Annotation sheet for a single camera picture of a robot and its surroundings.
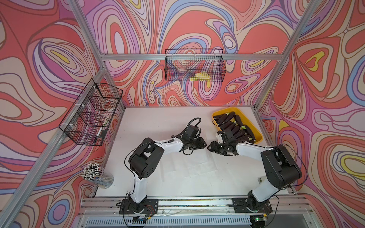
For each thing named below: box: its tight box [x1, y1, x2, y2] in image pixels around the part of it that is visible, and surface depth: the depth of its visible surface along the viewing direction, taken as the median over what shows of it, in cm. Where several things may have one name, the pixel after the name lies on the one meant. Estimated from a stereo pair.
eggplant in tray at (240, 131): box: [229, 111, 256, 144], surface depth 103 cm
